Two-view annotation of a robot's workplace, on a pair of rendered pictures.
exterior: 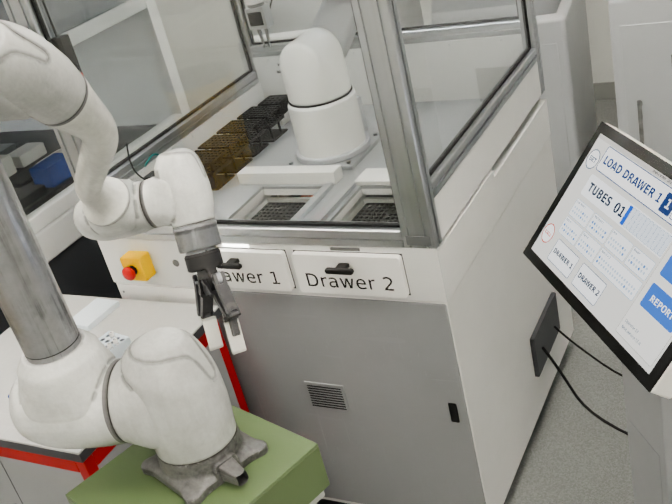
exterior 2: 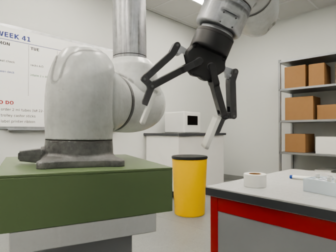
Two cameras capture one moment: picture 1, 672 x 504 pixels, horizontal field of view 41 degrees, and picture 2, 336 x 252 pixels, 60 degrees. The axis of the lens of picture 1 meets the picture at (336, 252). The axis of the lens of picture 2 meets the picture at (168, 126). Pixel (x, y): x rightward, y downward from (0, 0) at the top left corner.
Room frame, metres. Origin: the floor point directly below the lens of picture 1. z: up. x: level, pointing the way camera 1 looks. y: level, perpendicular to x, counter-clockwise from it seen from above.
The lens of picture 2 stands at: (1.71, -0.29, 0.94)
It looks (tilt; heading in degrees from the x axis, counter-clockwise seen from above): 1 degrees up; 104
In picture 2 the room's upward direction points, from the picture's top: straight up
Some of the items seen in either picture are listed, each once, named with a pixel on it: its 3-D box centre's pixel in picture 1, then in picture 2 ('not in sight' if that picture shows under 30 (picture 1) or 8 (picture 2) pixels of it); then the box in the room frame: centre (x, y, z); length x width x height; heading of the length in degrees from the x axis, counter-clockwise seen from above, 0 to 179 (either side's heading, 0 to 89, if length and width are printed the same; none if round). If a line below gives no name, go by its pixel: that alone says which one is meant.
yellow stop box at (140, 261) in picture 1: (137, 266); not in sight; (2.20, 0.53, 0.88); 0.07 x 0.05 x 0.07; 57
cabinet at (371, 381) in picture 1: (370, 316); not in sight; (2.41, -0.05, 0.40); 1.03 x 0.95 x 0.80; 57
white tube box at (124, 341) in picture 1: (103, 353); (331, 186); (1.95, 0.63, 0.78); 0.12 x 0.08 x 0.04; 136
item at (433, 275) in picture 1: (335, 183); not in sight; (2.42, -0.05, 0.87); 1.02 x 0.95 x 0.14; 57
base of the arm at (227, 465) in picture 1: (206, 452); (71, 151); (1.32, 0.32, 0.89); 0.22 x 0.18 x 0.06; 36
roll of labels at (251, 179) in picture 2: not in sight; (255, 179); (1.75, 0.69, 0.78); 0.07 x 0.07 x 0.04
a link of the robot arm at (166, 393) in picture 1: (172, 389); (84, 93); (1.34, 0.34, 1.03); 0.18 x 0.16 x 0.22; 74
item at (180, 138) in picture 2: not in sight; (186, 151); (0.86, 4.21, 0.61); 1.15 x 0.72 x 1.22; 60
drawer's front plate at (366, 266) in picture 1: (349, 274); not in sight; (1.86, -0.02, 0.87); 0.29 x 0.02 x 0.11; 57
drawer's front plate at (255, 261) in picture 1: (240, 268); not in sight; (2.03, 0.25, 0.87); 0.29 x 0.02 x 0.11; 57
